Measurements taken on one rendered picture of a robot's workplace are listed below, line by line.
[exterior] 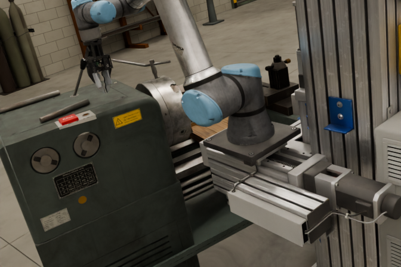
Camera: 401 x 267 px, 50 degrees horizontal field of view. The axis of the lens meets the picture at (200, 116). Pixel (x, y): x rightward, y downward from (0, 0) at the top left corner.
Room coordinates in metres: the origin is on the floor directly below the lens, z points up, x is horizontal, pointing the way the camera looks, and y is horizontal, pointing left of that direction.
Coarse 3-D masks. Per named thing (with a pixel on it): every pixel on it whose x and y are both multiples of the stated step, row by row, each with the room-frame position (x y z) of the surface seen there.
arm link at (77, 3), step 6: (72, 0) 1.61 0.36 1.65; (78, 0) 1.59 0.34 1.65; (84, 0) 1.59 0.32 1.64; (90, 0) 1.61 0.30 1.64; (72, 6) 1.61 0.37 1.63; (78, 6) 1.59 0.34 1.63; (78, 12) 1.59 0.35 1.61; (78, 18) 1.59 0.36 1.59; (78, 24) 1.60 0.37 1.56; (84, 24) 1.59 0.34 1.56; (90, 24) 1.59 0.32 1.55; (96, 24) 1.61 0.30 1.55
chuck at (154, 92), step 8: (136, 88) 1.92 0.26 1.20; (144, 88) 1.82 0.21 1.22; (152, 88) 1.79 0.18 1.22; (152, 96) 1.75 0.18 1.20; (160, 96) 1.75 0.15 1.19; (160, 104) 1.73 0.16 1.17; (168, 112) 1.72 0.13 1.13; (168, 120) 1.71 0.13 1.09; (168, 128) 1.71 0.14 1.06; (168, 136) 1.71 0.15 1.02
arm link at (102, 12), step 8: (104, 0) 1.56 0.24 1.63; (112, 0) 1.57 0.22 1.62; (88, 8) 1.54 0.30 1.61; (96, 8) 1.50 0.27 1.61; (104, 8) 1.50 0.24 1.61; (112, 8) 1.52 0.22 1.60; (120, 8) 1.56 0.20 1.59; (88, 16) 1.54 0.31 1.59; (96, 16) 1.50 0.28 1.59; (104, 16) 1.50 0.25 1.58; (112, 16) 1.52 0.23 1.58; (120, 16) 1.58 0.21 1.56
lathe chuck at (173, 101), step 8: (152, 80) 1.86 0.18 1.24; (160, 80) 1.85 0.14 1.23; (168, 80) 1.84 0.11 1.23; (160, 88) 1.79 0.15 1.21; (168, 88) 1.79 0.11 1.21; (168, 96) 1.76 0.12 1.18; (176, 96) 1.77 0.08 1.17; (168, 104) 1.74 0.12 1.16; (176, 104) 1.75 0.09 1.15; (176, 112) 1.73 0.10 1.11; (184, 112) 1.74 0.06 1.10; (176, 120) 1.72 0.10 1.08; (184, 120) 1.74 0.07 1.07; (176, 128) 1.72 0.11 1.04; (184, 128) 1.75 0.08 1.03; (176, 136) 1.74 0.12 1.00; (184, 136) 1.77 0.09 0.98
